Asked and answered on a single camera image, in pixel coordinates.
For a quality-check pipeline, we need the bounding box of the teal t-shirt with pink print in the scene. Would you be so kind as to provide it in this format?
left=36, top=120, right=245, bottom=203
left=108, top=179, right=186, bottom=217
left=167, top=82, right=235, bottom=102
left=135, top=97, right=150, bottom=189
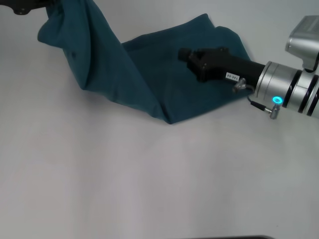
left=36, top=0, right=253, bottom=125

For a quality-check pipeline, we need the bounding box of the metal right gripper connector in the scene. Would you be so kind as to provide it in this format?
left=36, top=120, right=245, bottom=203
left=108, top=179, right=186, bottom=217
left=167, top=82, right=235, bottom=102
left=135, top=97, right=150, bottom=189
left=232, top=77, right=248, bottom=94

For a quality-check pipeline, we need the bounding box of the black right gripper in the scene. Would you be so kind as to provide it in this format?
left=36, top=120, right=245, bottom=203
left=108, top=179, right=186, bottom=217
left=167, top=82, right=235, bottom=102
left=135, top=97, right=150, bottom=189
left=177, top=46, right=266, bottom=89

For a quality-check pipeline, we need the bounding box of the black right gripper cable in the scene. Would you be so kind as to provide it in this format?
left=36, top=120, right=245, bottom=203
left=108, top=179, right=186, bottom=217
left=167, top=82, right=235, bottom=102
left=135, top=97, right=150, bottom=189
left=243, top=84, right=267, bottom=110

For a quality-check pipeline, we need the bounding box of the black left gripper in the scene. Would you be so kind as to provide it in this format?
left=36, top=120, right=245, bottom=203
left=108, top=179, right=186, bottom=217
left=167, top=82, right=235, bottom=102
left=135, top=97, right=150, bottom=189
left=0, top=0, right=52, bottom=16

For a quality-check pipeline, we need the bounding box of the white camera on stand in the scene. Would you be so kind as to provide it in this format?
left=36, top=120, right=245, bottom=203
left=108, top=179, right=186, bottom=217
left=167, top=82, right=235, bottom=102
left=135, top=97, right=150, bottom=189
left=285, top=15, right=319, bottom=73

